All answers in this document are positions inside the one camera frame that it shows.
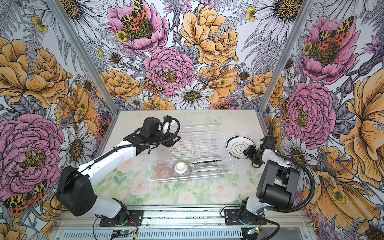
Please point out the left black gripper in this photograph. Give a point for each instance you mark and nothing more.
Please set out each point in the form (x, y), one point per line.
(171, 144)

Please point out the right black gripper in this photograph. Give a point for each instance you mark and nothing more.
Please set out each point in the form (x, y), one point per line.
(248, 151)

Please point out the white plate black emblem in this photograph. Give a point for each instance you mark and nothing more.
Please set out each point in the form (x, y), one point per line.
(237, 144)

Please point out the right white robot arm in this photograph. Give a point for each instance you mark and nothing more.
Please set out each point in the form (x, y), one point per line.
(277, 185)

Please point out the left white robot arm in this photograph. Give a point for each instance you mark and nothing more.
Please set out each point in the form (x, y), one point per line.
(76, 185)

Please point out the clear glass cup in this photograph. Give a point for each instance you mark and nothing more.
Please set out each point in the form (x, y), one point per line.
(163, 154)

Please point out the pink glass cup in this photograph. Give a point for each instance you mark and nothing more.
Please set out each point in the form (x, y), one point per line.
(163, 172)

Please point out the white ribbed bowl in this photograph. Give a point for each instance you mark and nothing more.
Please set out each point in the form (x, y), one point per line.
(181, 169)

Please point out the green circuit board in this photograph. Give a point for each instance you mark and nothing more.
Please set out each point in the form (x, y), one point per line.
(120, 234)

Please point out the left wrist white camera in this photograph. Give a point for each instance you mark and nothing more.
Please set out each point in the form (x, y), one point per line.
(166, 125)

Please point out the white wire dish rack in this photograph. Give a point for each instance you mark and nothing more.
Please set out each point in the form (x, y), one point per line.
(195, 143)

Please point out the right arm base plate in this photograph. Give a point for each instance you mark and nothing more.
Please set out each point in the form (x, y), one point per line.
(235, 217)

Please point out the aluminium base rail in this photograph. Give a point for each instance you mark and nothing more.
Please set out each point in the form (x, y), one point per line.
(186, 223)

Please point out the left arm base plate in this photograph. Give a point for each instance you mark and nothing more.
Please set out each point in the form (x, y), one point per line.
(126, 218)

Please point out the aluminium corner post left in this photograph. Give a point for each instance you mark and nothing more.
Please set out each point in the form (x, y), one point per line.
(59, 12)

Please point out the aluminium corner post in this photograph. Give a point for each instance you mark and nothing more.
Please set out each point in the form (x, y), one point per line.
(291, 40)
(59, 12)

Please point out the aluminium corner post right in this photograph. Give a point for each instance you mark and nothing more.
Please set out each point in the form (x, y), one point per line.
(291, 40)

